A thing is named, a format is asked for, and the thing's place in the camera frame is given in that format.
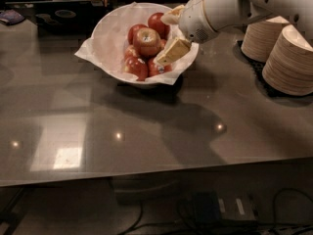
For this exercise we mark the dark power box under table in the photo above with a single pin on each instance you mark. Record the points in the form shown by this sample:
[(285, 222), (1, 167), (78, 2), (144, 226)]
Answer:
[(210, 207)]

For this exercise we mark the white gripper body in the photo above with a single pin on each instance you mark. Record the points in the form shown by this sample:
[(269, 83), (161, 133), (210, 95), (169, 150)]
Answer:
[(196, 23)]

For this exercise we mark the white bowl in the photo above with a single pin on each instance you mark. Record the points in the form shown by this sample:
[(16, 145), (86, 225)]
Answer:
[(107, 39)]

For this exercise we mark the front stack paper plates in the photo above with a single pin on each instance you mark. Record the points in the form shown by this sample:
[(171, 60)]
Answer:
[(289, 68)]

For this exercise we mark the red apple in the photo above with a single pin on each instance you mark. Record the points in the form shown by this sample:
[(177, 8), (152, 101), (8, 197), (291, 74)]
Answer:
[(162, 43), (155, 23), (132, 30), (136, 66), (131, 52)]

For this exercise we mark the back right red apple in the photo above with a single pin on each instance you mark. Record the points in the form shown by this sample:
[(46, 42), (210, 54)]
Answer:
[(155, 23)]

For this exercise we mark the dark blue wallet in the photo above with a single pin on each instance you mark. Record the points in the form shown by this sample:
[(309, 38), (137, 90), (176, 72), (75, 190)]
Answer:
[(11, 17)]

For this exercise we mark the back left red apple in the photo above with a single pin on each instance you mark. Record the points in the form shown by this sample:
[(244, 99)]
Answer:
[(132, 30)]

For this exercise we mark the red-yellow apple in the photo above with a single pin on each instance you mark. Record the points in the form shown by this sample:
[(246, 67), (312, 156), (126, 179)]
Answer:
[(146, 41)]

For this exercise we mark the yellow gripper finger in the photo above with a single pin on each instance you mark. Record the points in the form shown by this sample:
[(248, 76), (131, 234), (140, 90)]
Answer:
[(174, 50), (172, 16)]

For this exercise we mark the left middle red apple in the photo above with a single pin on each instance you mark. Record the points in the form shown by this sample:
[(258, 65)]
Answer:
[(131, 52)]

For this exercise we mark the right middle red apple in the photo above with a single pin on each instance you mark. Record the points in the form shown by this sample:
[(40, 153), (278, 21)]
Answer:
[(162, 43)]

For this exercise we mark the stack paper plates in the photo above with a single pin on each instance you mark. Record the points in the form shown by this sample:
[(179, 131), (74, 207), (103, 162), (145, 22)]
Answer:
[(289, 68), (261, 37)]

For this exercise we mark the front left red apple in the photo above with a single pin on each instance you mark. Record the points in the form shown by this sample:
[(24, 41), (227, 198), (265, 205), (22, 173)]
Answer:
[(136, 66)]

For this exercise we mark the black rubber mat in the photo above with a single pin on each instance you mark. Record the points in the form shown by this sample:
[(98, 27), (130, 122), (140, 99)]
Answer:
[(270, 91)]

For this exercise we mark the rear stack paper plates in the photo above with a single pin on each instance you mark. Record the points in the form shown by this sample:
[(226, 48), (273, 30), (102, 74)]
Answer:
[(261, 37)]

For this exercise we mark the front right stickered apple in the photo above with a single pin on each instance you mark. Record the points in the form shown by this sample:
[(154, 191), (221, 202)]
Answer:
[(155, 69)]

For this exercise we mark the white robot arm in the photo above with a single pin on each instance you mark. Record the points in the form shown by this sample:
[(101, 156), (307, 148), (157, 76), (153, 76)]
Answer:
[(222, 14)]

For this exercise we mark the black laptop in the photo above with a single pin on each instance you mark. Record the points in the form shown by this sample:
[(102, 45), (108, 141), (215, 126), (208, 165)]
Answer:
[(63, 16)]

